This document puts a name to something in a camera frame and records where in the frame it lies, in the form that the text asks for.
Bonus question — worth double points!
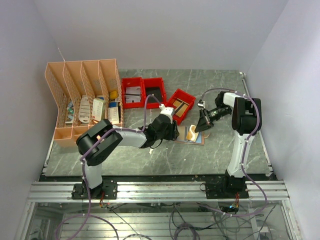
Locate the aluminium frame rails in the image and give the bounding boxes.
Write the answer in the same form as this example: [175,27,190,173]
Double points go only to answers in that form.
[14,176,303,240]

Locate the red plastic bin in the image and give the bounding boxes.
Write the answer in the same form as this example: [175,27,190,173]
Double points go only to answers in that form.
[142,77,167,109]
[121,76,146,109]
[165,88,196,125]

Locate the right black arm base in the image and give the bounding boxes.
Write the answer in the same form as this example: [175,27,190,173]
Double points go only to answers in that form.
[199,181,249,199]

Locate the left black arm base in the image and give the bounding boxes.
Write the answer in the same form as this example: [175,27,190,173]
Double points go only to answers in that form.
[71,180,118,200]

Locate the gold cards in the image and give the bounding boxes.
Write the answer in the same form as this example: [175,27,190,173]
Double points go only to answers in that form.
[173,98,189,118]

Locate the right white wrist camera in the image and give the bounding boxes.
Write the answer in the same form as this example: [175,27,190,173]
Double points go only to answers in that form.
[197,99,206,109]

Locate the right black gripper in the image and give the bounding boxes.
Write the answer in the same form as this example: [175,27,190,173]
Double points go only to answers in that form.
[194,105,231,133]

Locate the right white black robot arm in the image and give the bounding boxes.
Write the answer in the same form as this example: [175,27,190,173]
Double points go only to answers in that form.
[195,88,262,199]

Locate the yellow round object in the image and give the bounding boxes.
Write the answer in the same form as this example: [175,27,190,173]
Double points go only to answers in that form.
[109,90,119,101]

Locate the pink mesh desk organizer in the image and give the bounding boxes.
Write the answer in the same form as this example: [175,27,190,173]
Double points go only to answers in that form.
[44,59,125,147]

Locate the white black cards stack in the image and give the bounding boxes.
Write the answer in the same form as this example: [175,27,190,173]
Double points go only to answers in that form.
[124,86,141,103]

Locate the white oval package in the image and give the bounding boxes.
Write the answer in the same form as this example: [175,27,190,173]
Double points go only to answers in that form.
[78,95,91,124]

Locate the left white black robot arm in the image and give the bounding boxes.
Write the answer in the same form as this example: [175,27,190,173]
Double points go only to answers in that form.
[76,114,180,199]

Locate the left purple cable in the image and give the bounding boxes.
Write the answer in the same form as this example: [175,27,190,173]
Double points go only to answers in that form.
[54,94,163,240]

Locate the white green box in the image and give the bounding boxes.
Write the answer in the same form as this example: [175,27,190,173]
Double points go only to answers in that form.
[92,98,106,122]

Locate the gold VIP card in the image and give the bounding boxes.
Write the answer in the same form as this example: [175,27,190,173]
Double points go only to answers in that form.
[186,124,199,142]

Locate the brown leather card holder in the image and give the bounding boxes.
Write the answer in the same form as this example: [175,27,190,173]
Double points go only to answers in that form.
[176,125,208,146]

